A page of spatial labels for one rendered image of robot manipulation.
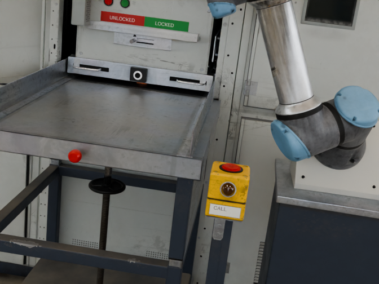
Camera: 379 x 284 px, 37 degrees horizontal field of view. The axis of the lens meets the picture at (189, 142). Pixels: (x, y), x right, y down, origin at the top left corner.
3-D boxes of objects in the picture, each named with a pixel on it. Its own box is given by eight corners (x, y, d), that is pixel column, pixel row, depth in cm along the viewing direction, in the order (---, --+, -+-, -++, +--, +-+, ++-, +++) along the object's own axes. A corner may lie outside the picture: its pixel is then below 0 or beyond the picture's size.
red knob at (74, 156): (79, 164, 137) (79, 152, 136) (66, 163, 137) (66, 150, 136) (84, 159, 141) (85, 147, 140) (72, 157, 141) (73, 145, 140)
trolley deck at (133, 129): (200, 181, 139) (203, 158, 137) (-40, 145, 144) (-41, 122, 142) (219, 115, 203) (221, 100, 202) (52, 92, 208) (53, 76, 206)
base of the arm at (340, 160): (369, 132, 160) (379, 114, 152) (357, 177, 154) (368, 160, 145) (317, 115, 163) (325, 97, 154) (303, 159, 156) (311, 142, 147)
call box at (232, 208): (242, 223, 116) (250, 177, 113) (204, 217, 116) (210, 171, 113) (243, 208, 123) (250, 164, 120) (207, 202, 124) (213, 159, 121)
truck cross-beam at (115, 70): (211, 92, 205) (213, 76, 203) (66, 72, 209) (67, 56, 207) (212, 89, 209) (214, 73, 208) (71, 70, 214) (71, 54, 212)
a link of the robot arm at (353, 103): (377, 138, 148) (394, 111, 136) (333, 156, 145) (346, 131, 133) (353, 102, 153) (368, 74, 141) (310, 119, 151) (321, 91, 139)
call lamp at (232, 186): (234, 200, 113) (237, 185, 112) (218, 198, 113) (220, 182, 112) (235, 198, 114) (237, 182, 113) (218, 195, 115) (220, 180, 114)
